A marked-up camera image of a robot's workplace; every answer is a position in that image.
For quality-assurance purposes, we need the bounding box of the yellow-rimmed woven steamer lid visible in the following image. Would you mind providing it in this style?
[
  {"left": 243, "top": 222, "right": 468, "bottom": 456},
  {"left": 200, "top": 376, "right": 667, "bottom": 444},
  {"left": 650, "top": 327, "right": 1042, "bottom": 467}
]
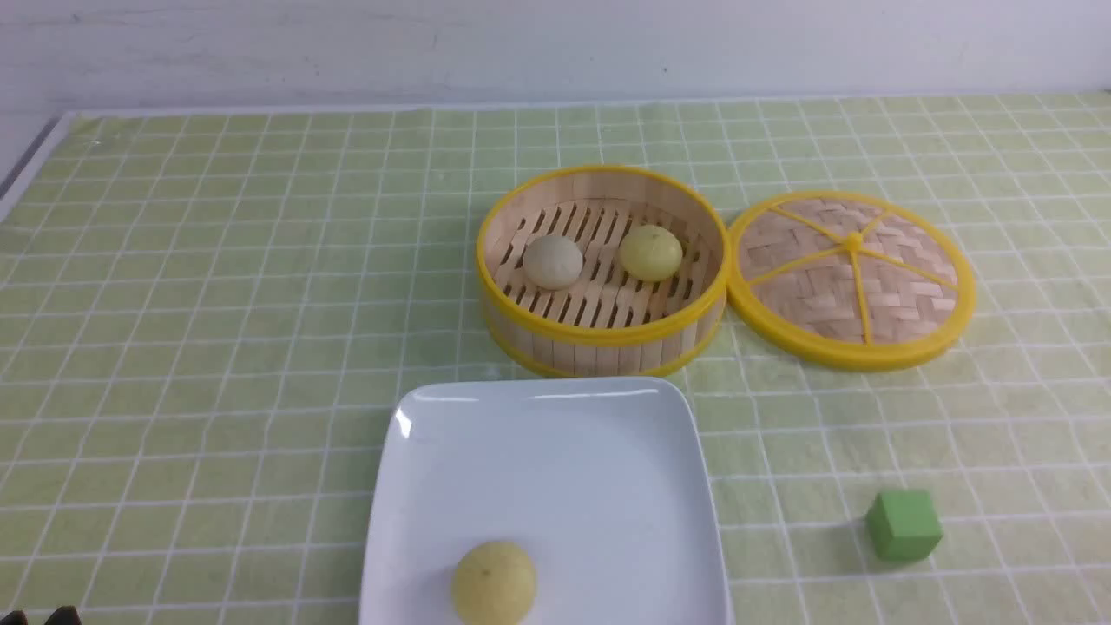
[{"left": 727, "top": 190, "right": 975, "bottom": 372}]

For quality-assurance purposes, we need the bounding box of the green cube block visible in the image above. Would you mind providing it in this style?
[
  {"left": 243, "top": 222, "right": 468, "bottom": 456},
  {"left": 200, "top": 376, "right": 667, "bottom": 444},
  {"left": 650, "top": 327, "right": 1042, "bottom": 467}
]
[{"left": 865, "top": 488, "right": 944, "bottom": 563}]

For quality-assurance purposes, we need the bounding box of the yellow steamed bun on plate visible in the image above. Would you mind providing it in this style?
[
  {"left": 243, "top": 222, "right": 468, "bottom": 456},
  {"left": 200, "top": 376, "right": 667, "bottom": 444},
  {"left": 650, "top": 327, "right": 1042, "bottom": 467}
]
[{"left": 450, "top": 541, "right": 538, "bottom": 624}]

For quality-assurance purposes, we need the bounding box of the yellow-rimmed bamboo steamer basket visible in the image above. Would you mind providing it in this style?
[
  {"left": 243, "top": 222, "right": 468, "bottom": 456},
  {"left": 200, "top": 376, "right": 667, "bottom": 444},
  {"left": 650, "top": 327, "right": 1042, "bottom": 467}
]
[{"left": 476, "top": 165, "right": 733, "bottom": 377}]

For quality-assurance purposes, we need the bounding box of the green checkered tablecloth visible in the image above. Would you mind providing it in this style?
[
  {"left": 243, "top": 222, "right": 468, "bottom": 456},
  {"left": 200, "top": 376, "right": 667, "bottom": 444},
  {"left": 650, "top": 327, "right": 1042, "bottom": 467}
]
[{"left": 1, "top": 94, "right": 1110, "bottom": 624}]

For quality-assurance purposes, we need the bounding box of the yellow steamed bun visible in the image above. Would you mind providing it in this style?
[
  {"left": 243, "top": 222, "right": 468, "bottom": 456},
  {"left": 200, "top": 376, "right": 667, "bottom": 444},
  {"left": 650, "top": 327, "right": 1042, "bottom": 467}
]
[
  {"left": 618, "top": 224, "right": 684, "bottom": 282},
  {"left": 450, "top": 541, "right": 538, "bottom": 624}
]

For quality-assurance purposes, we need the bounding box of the white steamed bun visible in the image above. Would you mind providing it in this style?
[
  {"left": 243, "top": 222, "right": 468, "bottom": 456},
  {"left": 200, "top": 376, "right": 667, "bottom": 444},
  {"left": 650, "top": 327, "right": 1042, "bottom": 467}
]
[{"left": 523, "top": 234, "right": 584, "bottom": 290}]

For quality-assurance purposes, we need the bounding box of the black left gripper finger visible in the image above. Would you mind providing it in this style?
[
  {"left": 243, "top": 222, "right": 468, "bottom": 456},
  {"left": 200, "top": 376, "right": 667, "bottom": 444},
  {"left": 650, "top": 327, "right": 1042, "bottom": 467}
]
[{"left": 43, "top": 606, "right": 82, "bottom": 625}]

